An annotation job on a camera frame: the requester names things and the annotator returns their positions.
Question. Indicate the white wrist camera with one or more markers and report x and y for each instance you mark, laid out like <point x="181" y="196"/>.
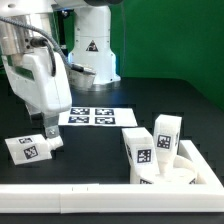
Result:
<point x="81" y="77"/>

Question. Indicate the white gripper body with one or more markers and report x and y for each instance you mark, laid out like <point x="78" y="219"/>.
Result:
<point x="33" y="82"/>

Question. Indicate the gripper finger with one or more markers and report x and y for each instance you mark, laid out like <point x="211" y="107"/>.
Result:
<point x="51" y="126"/>

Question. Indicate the white L-shaped fence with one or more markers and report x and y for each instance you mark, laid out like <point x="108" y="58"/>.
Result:
<point x="205" y="195"/>

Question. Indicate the white marker sheet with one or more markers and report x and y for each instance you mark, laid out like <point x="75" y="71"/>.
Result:
<point x="98" y="116"/>

